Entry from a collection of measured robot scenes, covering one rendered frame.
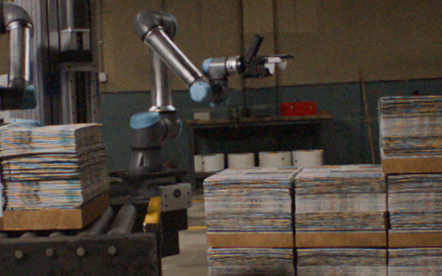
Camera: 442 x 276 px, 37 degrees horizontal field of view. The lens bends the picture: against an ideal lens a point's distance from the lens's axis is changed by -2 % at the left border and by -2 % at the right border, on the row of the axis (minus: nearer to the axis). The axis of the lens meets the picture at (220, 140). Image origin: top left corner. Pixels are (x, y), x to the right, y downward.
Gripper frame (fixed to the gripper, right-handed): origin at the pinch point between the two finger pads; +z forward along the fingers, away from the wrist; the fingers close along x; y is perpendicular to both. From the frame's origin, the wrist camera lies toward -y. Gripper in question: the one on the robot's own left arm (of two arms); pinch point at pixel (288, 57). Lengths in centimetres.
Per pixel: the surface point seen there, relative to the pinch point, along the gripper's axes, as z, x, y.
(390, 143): 43, 37, 26
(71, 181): -9, 124, 16
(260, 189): 3, 47, 38
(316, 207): 21, 44, 45
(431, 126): 56, 34, 22
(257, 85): -243, -564, 70
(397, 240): 45, 41, 56
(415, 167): 51, 37, 34
